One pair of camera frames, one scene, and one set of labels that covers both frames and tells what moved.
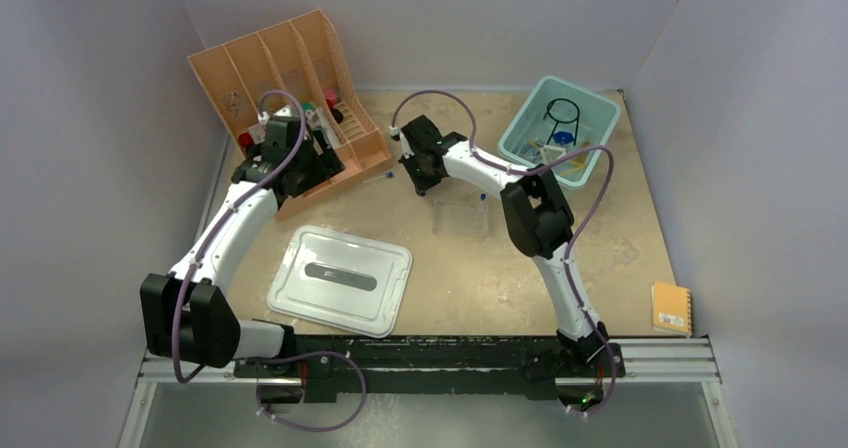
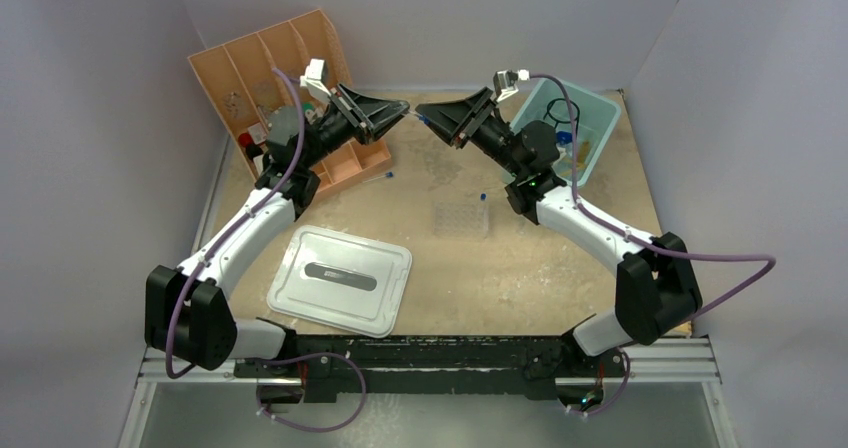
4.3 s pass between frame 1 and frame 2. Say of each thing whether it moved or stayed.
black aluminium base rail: stayed
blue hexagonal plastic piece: stayed
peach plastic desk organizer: stayed
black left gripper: moved
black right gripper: moved
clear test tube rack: stayed
